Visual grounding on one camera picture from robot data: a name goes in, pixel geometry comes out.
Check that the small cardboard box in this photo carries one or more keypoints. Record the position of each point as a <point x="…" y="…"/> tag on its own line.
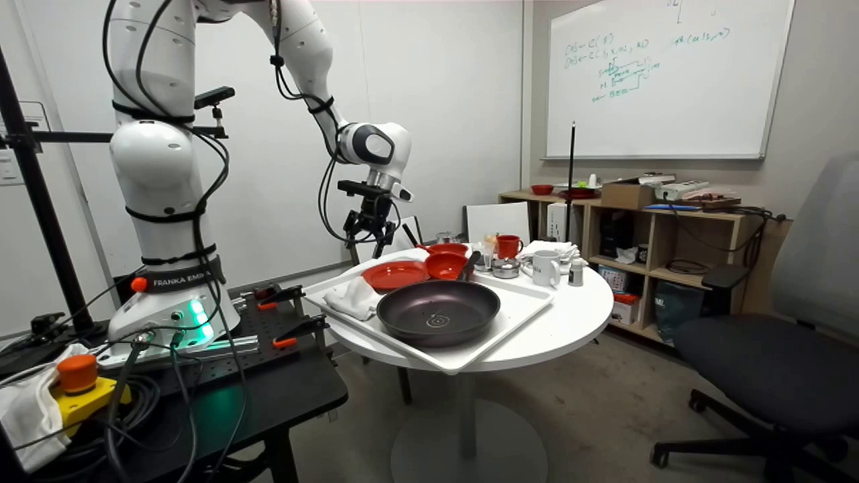
<point x="626" y="194"/>

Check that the stack of books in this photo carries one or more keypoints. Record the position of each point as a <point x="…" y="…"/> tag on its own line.
<point x="688" y="192"/>

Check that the dark frying pan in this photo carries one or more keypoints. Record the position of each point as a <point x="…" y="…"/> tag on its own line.
<point x="438" y="316"/>

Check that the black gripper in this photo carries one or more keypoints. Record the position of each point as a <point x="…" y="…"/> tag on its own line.
<point x="374" y="215"/>

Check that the black camera tripod stand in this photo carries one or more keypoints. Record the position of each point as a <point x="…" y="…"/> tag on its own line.
<point x="36" y="196"/>

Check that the clear glass jar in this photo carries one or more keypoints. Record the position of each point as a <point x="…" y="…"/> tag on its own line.
<point x="504" y="270"/>

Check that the yellow red emergency stop button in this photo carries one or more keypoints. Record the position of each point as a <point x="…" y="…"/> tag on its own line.
<point x="80" y="376"/>

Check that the round white table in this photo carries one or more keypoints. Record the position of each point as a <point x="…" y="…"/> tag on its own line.
<point x="572" y="312"/>

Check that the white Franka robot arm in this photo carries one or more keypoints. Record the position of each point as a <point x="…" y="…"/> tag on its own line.
<point x="158" y="171"/>

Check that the aluminium extrusion rail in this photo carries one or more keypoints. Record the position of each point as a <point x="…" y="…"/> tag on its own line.
<point x="225" y="348"/>

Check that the black seat office chair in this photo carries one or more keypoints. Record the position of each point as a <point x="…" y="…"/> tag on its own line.
<point x="770" y="365"/>

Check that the red plate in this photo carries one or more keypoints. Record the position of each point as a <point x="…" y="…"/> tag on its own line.
<point x="394" y="276"/>

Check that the orange black clamp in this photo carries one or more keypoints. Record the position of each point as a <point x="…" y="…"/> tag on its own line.
<point x="292" y="340"/>
<point x="278" y="296"/>

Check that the white mug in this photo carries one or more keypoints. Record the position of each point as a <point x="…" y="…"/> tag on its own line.
<point x="543" y="270"/>

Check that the small silver can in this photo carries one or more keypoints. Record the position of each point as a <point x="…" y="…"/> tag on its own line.
<point x="576" y="271"/>

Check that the whiteboard with green writing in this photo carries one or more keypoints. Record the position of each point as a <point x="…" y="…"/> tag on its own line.
<point x="672" y="81"/>

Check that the red bowl on shelf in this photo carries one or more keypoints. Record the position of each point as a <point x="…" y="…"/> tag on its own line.
<point x="540" y="188"/>

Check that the black camera on mount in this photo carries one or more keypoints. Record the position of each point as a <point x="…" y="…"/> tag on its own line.
<point x="217" y="98"/>

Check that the wooden shelf unit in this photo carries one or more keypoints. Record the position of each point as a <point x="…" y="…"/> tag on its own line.
<point x="700" y="243"/>

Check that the blue storage bin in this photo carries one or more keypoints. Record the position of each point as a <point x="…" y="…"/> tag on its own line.
<point x="678" y="312"/>

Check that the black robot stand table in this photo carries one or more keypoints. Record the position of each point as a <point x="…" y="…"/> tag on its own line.
<point x="269" y="394"/>

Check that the red mug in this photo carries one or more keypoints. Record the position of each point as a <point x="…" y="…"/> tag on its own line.
<point x="508" y="245"/>

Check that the white crumpled cloth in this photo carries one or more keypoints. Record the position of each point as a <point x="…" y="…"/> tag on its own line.
<point x="27" y="411"/>

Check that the red bowl with dark beans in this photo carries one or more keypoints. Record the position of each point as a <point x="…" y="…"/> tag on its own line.
<point x="446" y="247"/>

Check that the white flat panel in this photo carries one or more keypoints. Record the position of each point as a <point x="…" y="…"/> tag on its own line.
<point x="497" y="225"/>

